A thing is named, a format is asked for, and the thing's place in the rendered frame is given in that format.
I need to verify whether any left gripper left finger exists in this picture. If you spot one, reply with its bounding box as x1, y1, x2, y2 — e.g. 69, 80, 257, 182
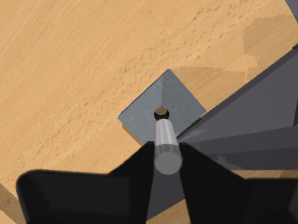
15, 141, 155, 224

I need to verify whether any grey metal peg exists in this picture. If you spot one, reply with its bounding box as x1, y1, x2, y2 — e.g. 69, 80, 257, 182
154, 119, 182, 175

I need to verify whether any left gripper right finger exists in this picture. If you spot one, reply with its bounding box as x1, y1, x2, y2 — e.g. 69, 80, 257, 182
179, 142, 298, 224

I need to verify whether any grey block with hole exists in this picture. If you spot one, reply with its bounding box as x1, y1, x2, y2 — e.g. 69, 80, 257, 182
117, 69, 206, 144

